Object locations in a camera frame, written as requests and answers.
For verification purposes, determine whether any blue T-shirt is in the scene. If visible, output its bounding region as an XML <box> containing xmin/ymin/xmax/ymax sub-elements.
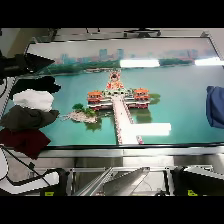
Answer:
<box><xmin>205</xmin><ymin>85</ymin><xmax>224</xmax><ymax>130</ymax></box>

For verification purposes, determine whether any black garment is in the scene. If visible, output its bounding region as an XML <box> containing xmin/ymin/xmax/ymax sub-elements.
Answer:
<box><xmin>9</xmin><ymin>75</ymin><xmax>62</xmax><ymax>100</ymax></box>

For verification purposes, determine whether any white garment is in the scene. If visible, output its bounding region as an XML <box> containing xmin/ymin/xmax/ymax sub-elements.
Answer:
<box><xmin>12</xmin><ymin>88</ymin><xmax>55</xmax><ymax>113</ymax></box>

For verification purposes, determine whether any dark grey garment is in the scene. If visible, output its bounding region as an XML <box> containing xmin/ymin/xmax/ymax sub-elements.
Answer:
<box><xmin>0</xmin><ymin>104</ymin><xmax>61</xmax><ymax>132</ymax></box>

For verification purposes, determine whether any dark red garment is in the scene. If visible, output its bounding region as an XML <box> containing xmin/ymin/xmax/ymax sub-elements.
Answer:
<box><xmin>0</xmin><ymin>127</ymin><xmax>52</xmax><ymax>161</ymax></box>

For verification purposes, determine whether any silver frame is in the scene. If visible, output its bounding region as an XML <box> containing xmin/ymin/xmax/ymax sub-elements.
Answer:
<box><xmin>0</xmin><ymin>145</ymin><xmax>224</xmax><ymax>197</ymax></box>

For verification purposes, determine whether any black cable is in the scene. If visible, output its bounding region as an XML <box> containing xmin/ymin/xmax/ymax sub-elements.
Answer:
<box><xmin>0</xmin><ymin>144</ymin><xmax>52</xmax><ymax>188</ymax></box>

